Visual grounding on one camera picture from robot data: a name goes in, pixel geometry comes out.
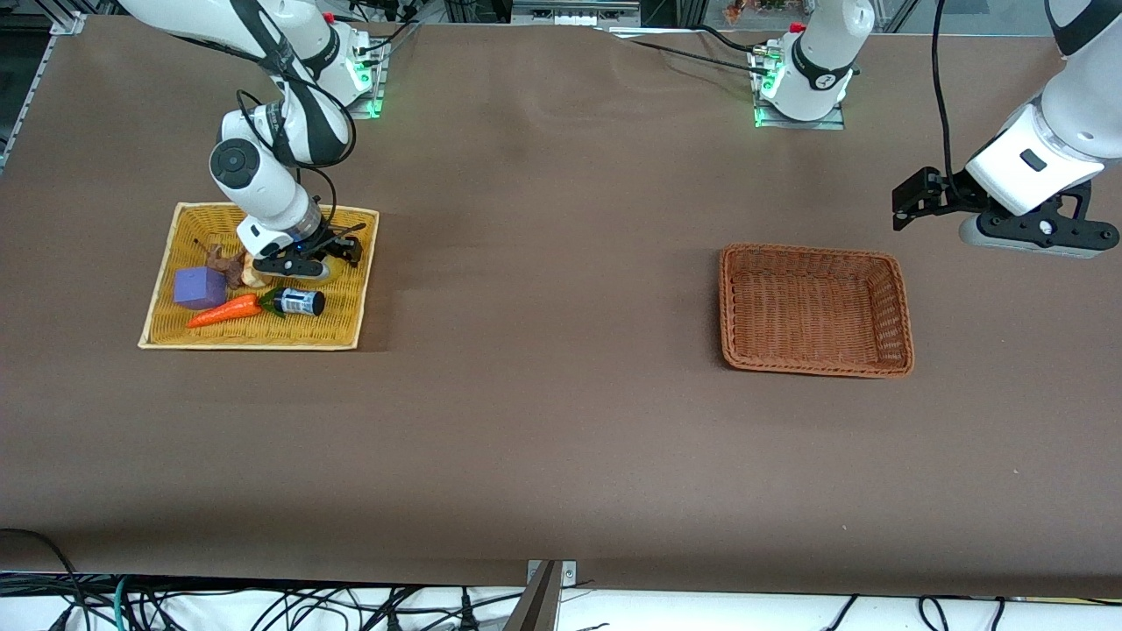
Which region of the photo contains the small dark blue can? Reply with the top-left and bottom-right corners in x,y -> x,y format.
275,288 -> 327,318

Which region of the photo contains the black table cable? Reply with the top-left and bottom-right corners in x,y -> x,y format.
624,37 -> 765,71
697,24 -> 772,59

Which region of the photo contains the brown toy lion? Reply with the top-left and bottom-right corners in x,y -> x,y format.
193,238 -> 249,291

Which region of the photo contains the metal camera mount pole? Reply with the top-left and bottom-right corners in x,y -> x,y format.
503,559 -> 579,631

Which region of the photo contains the orange toy carrot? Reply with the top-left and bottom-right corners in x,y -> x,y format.
186,289 -> 287,330

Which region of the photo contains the thick black floor cable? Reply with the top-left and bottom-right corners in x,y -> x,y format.
0,528 -> 93,631

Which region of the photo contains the brown wicker basket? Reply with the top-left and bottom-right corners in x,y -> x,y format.
719,243 -> 915,379

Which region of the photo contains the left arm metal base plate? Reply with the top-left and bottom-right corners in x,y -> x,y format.
752,46 -> 848,131

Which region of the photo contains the yellow wicker basket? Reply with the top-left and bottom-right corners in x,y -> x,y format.
137,202 -> 380,352

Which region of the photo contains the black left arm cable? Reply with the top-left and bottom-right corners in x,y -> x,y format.
929,0 -> 958,201

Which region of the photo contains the grey power strip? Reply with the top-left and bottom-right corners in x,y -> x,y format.
510,0 -> 643,26

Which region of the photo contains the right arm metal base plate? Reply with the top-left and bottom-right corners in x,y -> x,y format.
346,39 -> 387,120

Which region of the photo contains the aluminium table edge rail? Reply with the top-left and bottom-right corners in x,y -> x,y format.
0,33 -> 59,173

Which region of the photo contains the purple foam cube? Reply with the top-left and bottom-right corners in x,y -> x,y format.
172,267 -> 231,311

